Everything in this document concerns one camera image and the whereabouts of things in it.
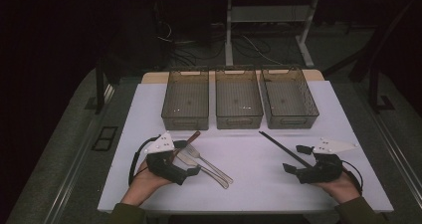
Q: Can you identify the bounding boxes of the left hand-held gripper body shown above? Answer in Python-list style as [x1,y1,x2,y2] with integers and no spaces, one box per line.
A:
[144,131,189,186]

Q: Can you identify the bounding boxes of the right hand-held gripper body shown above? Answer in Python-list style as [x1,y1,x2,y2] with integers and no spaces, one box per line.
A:
[295,137,359,185]

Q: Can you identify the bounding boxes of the brown wooden spoon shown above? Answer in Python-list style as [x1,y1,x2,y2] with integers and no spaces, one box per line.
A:
[172,130,202,162]

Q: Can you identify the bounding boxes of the metal fork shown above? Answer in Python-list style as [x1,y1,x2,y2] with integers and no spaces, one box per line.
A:
[184,144,235,185]

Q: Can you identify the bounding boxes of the transparent brown plastic bin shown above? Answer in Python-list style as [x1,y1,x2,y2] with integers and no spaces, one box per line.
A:
[160,68,210,131]
[214,68,265,130]
[259,67,320,130]

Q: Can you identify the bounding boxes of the person's right hand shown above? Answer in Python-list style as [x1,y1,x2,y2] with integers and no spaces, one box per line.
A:
[313,172,362,205]

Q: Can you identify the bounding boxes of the person's left hand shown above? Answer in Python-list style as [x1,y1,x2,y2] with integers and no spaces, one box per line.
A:
[120,158,173,207]

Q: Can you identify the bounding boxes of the metal knife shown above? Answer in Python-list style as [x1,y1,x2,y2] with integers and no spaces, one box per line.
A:
[176,153,231,190]

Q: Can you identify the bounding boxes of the white foam board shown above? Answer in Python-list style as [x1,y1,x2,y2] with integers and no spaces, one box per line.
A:
[98,80,394,214]

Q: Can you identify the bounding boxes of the dark metal stand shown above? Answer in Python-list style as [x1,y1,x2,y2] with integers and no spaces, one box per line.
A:
[95,56,116,115]
[367,59,396,114]

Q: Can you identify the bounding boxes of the white metal stand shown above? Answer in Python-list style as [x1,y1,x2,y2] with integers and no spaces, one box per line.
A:
[224,0,321,69]

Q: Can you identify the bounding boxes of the left hand-held gripper cable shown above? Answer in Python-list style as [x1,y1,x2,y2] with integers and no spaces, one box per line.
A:
[128,134,162,187]

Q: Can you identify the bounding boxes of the hand-held gripper cable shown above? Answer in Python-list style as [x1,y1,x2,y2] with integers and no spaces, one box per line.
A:
[128,134,162,187]
[341,159,364,195]

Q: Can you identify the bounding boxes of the right hand-held gripper cable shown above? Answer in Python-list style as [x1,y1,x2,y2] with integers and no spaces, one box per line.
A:
[341,159,364,195]

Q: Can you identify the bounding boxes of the bundle of floor cables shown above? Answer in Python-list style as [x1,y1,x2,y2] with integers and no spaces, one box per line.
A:
[154,19,283,68]

